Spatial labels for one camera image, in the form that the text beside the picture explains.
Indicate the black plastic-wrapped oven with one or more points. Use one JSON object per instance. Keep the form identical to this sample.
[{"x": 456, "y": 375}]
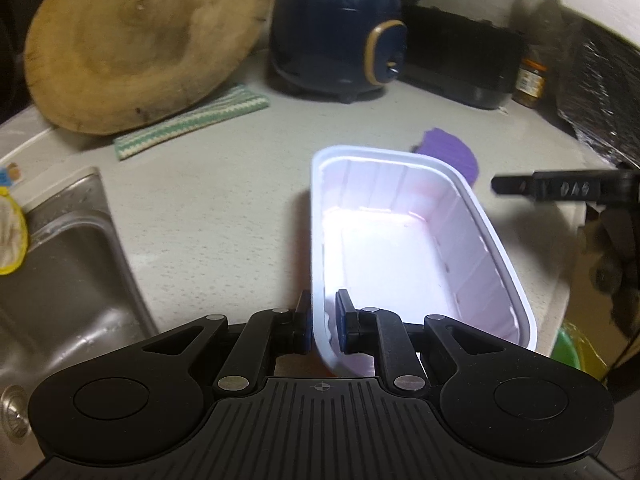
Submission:
[{"x": 600, "y": 100}]

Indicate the purple sponge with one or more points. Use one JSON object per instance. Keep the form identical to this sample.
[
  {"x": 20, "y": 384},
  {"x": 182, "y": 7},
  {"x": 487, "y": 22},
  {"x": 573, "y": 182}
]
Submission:
[{"x": 450, "y": 152}]

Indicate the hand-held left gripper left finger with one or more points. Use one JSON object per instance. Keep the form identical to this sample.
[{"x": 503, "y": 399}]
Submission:
[{"x": 303, "y": 320}]

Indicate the green striped cloth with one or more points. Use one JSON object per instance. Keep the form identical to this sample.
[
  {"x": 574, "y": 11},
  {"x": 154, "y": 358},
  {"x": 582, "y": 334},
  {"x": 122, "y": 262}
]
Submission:
[{"x": 190, "y": 122}]

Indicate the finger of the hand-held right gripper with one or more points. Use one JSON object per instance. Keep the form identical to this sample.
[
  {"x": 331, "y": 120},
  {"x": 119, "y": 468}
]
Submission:
[{"x": 512, "y": 185}]

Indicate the glass jar orange lid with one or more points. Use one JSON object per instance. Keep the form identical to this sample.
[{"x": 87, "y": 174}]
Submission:
[{"x": 529, "y": 82}]

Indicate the dark window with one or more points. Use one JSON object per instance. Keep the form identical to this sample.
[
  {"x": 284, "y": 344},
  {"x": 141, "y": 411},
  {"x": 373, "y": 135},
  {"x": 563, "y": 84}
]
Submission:
[{"x": 15, "y": 35}]

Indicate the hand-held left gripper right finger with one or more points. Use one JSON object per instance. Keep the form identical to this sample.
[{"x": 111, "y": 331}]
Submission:
[{"x": 344, "y": 320}]

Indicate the green trash bin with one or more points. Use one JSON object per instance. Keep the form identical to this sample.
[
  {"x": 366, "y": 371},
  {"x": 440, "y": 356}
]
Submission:
[{"x": 575, "y": 355}]

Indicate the yellow silver scrub pad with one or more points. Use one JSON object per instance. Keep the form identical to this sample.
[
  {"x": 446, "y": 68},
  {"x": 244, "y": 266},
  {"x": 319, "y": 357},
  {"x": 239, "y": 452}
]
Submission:
[{"x": 10, "y": 235}]

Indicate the red and white food container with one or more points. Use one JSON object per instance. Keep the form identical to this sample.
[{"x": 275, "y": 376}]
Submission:
[{"x": 390, "y": 240}]

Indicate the round wooden cutting board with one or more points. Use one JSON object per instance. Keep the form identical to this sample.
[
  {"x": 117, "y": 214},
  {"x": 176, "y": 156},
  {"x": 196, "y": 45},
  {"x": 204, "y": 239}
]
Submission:
[{"x": 135, "y": 45}]

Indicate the steel sink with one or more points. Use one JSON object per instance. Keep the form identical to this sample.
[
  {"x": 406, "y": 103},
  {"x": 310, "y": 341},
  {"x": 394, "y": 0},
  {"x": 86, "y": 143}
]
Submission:
[{"x": 75, "y": 285}]

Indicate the navy blue small rice cooker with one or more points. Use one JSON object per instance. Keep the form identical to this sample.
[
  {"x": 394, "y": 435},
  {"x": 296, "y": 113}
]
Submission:
[{"x": 320, "y": 45}]

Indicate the small blue orange packet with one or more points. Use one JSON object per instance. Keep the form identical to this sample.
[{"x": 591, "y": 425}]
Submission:
[{"x": 10, "y": 175}]

